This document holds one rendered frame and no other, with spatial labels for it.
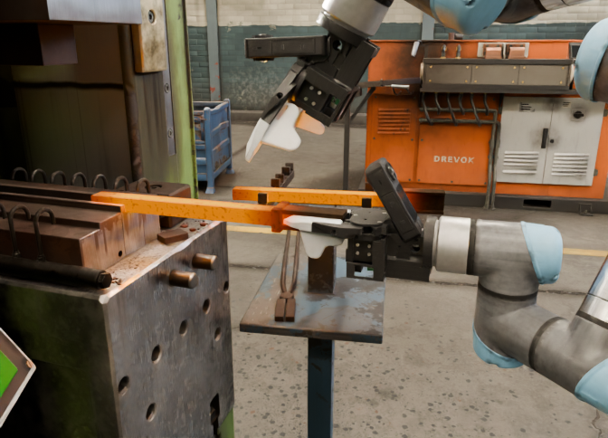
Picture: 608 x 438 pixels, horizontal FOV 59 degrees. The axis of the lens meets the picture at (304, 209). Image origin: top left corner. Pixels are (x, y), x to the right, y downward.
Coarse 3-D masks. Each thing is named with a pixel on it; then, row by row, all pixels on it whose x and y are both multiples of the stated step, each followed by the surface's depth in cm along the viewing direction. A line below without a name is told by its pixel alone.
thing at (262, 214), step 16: (112, 192) 88; (128, 208) 85; (144, 208) 84; (160, 208) 83; (176, 208) 82; (192, 208) 81; (208, 208) 80; (224, 208) 79; (240, 208) 79; (256, 208) 79; (272, 208) 76; (288, 208) 77; (304, 208) 77; (320, 208) 77; (336, 208) 77; (272, 224) 77
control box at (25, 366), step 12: (0, 336) 47; (0, 348) 46; (12, 348) 47; (12, 360) 47; (24, 360) 48; (24, 372) 47; (12, 384) 45; (24, 384) 47; (12, 396) 44; (0, 408) 42; (0, 420) 42
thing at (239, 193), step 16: (240, 192) 110; (256, 192) 110; (272, 192) 109; (288, 192) 109; (304, 192) 108; (320, 192) 108; (336, 192) 108; (352, 192) 108; (368, 192) 108; (416, 192) 105; (432, 192) 104; (416, 208) 106; (432, 208) 106
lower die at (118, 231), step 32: (0, 192) 91; (96, 192) 94; (128, 192) 94; (0, 224) 81; (32, 224) 81; (64, 224) 81; (96, 224) 79; (128, 224) 86; (32, 256) 79; (64, 256) 77; (96, 256) 79
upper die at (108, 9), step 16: (0, 0) 68; (16, 0) 67; (32, 0) 66; (48, 0) 66; (64, 0) 69; (80, 0) 71; (96, 0) 74; (112, 0) 77; (128, 0) 81; (0, 16) 68; (16, 16) 68; (32, 16) 67; (48, 16) 66; (64, 16) 69; (80, 16) 71; (96, 16) 74; (112, 16) 78; (128, 16) 81
